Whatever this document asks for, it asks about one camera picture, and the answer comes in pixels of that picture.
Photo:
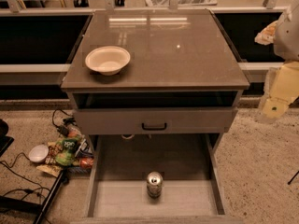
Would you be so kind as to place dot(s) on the silver 7up soda can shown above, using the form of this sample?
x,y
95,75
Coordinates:
x,y
154,184

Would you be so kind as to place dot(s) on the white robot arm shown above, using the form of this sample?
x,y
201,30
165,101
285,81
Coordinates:
x,y
281,87

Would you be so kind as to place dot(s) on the grey drawer cabinet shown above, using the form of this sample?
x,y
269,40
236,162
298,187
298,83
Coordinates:
x,y
179,59

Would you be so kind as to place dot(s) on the closed grey top drawer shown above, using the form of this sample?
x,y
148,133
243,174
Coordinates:
x,y
179,120

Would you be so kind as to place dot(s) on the white paper bowl on counter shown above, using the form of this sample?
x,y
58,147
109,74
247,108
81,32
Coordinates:
x,y
108,60

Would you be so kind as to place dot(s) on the open grey middle drawer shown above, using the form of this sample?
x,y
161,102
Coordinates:
x,y
191,193

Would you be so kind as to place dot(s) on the black power adapter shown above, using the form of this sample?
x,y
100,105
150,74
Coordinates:
x,y
63,130

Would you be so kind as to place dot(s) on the green chip bag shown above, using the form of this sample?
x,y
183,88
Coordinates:
x,y
67,155

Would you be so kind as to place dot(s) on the yellow snack packet on floor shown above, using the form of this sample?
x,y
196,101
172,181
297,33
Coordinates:
x,y
50,169

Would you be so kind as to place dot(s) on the white bowl on floor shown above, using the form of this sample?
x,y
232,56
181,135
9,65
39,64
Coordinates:
x,y
38,153

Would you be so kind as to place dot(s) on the black tripod leg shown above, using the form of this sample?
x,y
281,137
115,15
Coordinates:
x,y
295,175

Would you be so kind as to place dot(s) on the black stand base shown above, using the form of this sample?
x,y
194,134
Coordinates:
x,y
38,209

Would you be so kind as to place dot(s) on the black drawer handle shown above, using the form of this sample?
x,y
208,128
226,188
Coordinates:
x,y
147,127

